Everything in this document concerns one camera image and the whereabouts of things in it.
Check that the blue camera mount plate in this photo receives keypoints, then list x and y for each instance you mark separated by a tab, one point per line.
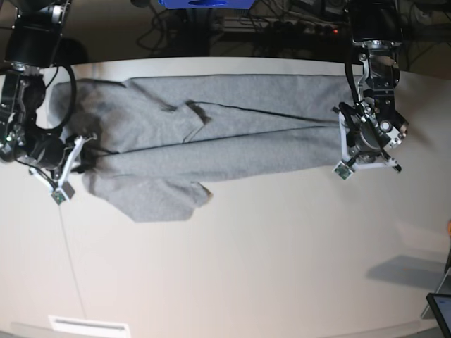
203	4

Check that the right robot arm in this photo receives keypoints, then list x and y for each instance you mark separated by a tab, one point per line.
32	47

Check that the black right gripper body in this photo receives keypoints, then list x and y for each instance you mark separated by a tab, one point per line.
44	152

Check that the grey T-shirt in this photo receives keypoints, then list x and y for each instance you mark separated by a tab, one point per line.
160	140

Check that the black power strip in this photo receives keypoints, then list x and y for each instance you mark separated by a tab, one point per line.
302	26

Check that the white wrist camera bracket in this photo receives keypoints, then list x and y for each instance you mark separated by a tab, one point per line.
57	181
390	138

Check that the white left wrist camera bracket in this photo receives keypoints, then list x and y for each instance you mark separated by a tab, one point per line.
390	138

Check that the black tablet with stand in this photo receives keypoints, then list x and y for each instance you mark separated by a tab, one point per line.
438	303

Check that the white label strip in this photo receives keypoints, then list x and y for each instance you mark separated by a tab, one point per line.
87	327

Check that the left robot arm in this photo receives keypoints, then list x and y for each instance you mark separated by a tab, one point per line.
376	34

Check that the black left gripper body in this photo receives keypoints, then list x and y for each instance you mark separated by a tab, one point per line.
364	145

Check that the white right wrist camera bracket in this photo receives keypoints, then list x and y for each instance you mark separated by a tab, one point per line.
57	181

